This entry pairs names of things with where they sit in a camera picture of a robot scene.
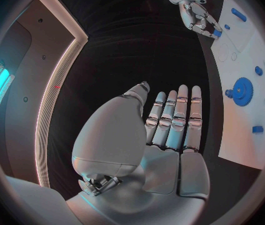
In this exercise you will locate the blue gear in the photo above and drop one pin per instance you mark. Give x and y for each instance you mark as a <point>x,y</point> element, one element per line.
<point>242,92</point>

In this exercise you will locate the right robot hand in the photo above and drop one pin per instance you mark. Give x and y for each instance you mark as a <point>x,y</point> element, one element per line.
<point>197,15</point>

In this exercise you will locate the white task board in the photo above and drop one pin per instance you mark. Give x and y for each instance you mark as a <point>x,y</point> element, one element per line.
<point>242,116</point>

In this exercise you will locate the blue long cylinder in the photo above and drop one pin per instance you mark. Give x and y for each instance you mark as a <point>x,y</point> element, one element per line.
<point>238,14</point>

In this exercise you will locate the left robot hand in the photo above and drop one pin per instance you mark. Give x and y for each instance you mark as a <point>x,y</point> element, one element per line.
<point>113,135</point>

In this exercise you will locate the blue block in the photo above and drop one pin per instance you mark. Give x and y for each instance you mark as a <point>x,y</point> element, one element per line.
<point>217,33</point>
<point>257,130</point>

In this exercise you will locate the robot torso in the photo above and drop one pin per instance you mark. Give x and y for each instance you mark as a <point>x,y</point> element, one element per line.
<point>29,78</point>

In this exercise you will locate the blue peg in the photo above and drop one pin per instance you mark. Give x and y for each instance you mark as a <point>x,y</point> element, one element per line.
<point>228,93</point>
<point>227,26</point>
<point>258,70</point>

